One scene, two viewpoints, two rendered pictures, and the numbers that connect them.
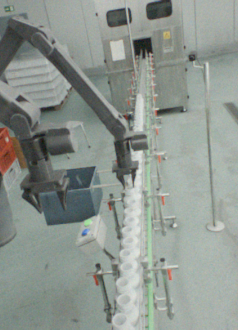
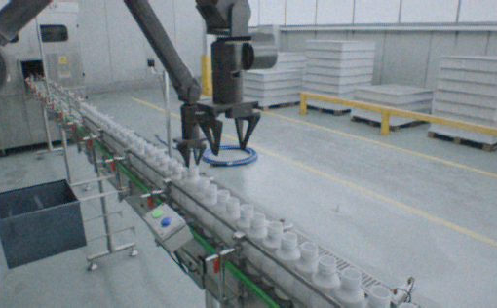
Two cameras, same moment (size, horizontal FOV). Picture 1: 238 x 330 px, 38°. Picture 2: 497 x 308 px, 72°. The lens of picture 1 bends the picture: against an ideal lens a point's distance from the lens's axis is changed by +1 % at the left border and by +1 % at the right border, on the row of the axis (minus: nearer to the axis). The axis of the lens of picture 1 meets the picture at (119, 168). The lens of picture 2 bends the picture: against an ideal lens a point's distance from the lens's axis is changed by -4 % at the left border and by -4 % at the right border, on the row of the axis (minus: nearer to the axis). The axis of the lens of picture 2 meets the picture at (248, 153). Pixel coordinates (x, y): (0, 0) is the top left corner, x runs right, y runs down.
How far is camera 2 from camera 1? 0.71 m
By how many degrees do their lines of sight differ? 42
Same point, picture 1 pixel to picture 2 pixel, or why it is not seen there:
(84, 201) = (70, 220)
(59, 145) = (266, 54)
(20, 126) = (241, 18)
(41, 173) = (240, 91)
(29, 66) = not seen: outside the picture
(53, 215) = (20, 250)
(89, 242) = (178, 231)
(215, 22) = (93, 61)
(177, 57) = (75, 83)
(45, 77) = not seen: outside the picture
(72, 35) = not seen: outside the picture
